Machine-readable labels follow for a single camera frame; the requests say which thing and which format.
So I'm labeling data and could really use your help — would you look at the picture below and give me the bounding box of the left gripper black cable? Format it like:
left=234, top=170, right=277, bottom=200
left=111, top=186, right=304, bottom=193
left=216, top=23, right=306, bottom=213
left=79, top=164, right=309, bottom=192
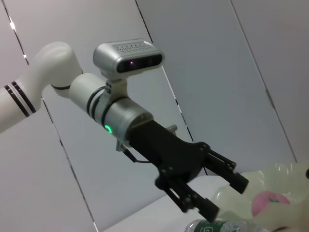
left=117, top=140, right=150, bottom=163

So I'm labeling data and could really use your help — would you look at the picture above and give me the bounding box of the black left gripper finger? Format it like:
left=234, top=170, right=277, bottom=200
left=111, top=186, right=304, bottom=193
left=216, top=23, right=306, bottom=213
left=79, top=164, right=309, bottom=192
left=155, top=178, right=221, bottom=223
left=204, top=149, right=250, bottom=194

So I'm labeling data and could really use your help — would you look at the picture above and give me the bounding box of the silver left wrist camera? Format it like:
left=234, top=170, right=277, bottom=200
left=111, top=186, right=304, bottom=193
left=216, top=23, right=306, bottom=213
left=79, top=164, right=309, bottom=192
left=93, top=38, right=163, bottom=97

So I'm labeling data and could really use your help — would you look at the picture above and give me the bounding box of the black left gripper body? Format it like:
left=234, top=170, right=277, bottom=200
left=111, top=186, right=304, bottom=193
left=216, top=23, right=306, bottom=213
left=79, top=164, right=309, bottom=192
left=129, top=119, right=211, bottom=189

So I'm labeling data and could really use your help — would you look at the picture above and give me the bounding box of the pink peach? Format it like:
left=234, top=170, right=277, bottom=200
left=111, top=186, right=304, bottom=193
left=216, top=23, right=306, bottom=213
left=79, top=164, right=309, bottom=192
left=251, top=190, right=292, bottom=217

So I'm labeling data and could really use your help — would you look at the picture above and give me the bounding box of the pale green glass fruit plate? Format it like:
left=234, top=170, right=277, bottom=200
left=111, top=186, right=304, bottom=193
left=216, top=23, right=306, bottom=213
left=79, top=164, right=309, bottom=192
left=209, top=162, right=309, bottom=232

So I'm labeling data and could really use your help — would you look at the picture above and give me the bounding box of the clear green-label water bottle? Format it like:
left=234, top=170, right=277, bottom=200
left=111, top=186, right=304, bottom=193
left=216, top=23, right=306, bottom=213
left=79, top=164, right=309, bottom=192
left=184, top=218, right=268, bottom=232

